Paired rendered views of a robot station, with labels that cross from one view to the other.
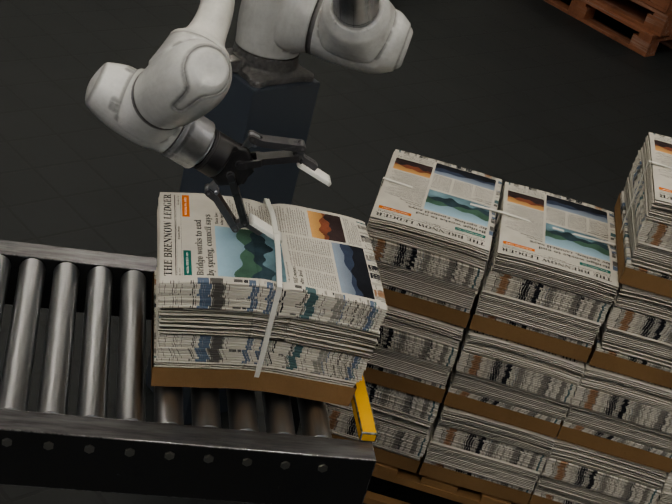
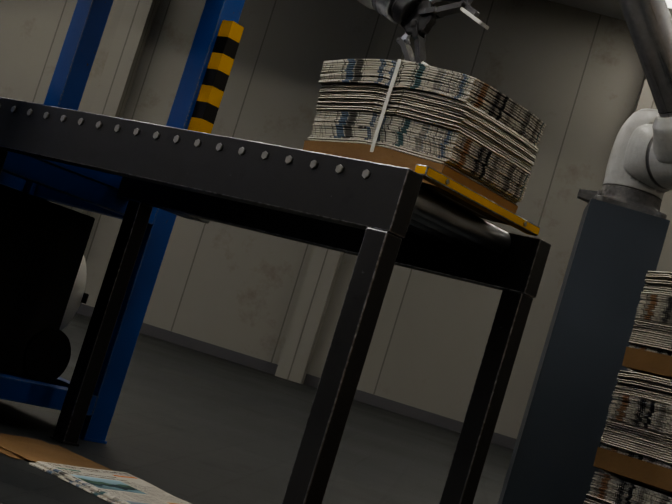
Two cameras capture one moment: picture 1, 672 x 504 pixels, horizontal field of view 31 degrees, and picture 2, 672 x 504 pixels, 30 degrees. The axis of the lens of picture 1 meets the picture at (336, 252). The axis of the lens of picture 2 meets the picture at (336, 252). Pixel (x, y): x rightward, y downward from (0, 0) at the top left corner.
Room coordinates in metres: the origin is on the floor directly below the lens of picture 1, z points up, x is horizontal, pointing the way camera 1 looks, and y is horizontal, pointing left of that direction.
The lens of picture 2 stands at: (0.26, -1.94, 0.45)
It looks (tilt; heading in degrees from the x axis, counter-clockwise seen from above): 4 degrees up; 55
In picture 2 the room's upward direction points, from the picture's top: 17 degrees clockwise
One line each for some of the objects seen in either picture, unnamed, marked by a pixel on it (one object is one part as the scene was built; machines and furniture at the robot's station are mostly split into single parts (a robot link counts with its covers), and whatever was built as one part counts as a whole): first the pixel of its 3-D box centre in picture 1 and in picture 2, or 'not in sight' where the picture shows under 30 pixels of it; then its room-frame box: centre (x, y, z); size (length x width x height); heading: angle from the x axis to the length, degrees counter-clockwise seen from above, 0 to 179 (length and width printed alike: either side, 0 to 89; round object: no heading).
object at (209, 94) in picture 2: not in sight; (209, 96); (1.93, 1.31, 1.05); 0.05 x 0.05 x 0.45; 15
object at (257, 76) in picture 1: (258, 57); (621, 202); (2.61, 0.29, 1.03); 0.22 x 0.18 x 0.06; 138
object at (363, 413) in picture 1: (352, 360); (481, 202); (1.85, -0.08, 0.81); 0.43 x 0.03 x 0.02; 15
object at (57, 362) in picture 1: (59, 341); not in sight; (1.71, 0.44, 0.77); 0.47 x 0.05 x 0.05; 15
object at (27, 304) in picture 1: (22, 337); not in sight; (1.70, 0.50, 0.77); 0.47 x 0.05 x 0.05; 15
